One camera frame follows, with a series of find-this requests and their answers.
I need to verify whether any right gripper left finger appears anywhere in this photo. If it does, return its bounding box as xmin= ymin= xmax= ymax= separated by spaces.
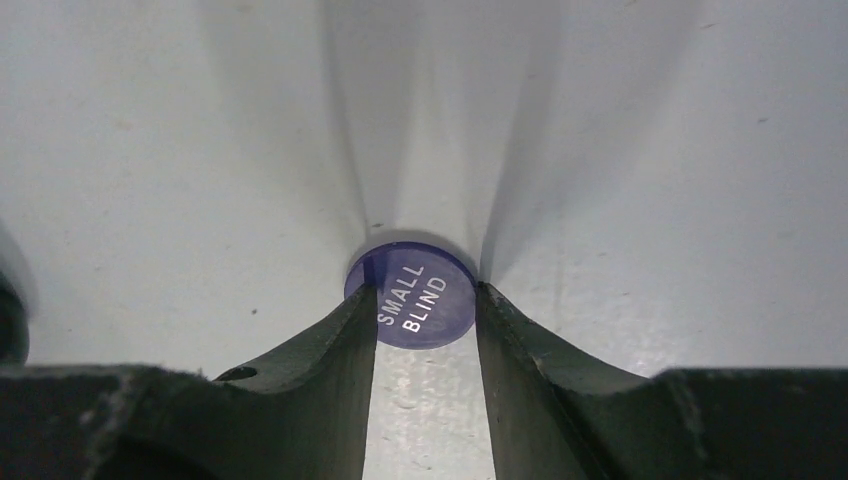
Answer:
xmin=1 ymin=286 xmax=377 ymax=479

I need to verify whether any blue small blind button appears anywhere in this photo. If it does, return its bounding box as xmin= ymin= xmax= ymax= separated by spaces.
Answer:
xmin=344 ymin=241 xmax=476 ymax=350

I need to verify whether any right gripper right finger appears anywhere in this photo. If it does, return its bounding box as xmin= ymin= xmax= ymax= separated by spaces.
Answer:
xmin=476 ymin=283 xmax=847 ymax=479

